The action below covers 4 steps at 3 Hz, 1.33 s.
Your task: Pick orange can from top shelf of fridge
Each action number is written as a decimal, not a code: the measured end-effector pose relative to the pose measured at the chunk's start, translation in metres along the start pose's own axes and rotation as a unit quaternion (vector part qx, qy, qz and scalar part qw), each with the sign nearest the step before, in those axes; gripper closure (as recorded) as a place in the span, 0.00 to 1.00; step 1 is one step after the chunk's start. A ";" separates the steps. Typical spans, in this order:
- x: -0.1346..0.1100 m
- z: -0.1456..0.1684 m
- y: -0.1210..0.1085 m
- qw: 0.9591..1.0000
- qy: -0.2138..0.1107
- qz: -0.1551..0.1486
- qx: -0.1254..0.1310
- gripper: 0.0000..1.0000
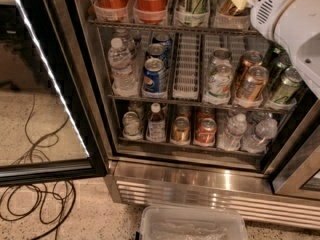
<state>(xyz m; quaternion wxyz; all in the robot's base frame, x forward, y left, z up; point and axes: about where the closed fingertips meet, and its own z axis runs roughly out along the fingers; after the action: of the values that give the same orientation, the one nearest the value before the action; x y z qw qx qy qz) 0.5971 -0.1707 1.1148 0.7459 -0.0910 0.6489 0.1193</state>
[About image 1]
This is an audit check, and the orange gold tall can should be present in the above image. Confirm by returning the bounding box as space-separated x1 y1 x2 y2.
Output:
217 0 249 16

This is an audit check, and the right fridge door frame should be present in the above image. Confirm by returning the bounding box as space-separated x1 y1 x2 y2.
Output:
264 95 320 201

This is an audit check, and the clear plastic bin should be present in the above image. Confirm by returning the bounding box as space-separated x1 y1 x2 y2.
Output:
136 206 248 240

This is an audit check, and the bottom gold can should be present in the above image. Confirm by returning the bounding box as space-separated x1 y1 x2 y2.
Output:
171 116 190 142

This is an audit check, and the glass fridge door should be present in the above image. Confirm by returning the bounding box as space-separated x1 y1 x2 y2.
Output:
0 0 107 186

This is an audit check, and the bottom right water bottle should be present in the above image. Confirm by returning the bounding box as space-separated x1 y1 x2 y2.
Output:
241 119 278 153

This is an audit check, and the brown tea bottle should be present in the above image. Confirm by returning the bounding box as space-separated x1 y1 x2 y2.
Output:
147 103 166 142

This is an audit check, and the bottom red can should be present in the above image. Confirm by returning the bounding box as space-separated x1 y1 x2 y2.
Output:
195 118 217 144

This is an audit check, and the rear copper can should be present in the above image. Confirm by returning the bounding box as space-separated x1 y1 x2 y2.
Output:
235 50 263 85

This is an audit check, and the empty white shelf tray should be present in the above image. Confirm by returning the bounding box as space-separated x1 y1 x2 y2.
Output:
172 33 200 100

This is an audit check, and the bottom left water bottle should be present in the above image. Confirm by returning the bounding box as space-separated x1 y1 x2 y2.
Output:
218 113 247 151

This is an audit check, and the rear blue Pepsi can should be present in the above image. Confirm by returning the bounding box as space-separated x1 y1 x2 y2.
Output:
152 33 173 50

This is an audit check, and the front copper can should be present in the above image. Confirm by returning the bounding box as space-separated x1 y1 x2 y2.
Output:
236 66 269 102

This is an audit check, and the rear green can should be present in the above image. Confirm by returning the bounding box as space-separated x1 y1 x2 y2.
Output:
269 53 291 81

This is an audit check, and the front blue Pepsi can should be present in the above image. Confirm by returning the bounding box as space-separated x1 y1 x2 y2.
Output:
143 58 166 93

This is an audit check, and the rear clear water bottle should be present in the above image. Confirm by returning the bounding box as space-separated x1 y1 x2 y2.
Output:
115 29 136 58

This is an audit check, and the clear water bottle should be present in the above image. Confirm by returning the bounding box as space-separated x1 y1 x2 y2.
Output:
115 29 136 58
108 38 137 97

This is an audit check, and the copper can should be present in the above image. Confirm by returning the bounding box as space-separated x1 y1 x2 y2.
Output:
235 50 263 85
236 66 269 102

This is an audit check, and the blue pepsi can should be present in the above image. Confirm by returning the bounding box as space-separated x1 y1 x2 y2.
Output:
152 33 173 50
146 43 166 61
143 58 166 93

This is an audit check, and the rear white silver can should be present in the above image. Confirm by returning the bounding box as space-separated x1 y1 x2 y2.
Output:
208 48 232 66

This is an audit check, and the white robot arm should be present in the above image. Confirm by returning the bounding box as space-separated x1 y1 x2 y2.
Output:
231 0 320 98

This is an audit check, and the bottom white can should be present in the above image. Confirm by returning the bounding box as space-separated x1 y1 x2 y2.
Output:
122 111 141 136

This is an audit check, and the stainless steel fridge base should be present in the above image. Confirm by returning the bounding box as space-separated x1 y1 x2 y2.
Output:
104 161 320 230

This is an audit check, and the middle blue Pepsi can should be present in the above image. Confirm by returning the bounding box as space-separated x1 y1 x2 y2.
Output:
146 43 166 61

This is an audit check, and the front clear water bottle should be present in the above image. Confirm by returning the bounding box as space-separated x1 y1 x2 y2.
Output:
108 38 137 97

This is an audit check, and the front white green can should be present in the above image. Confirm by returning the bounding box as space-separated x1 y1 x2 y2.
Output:
206 63 233 98

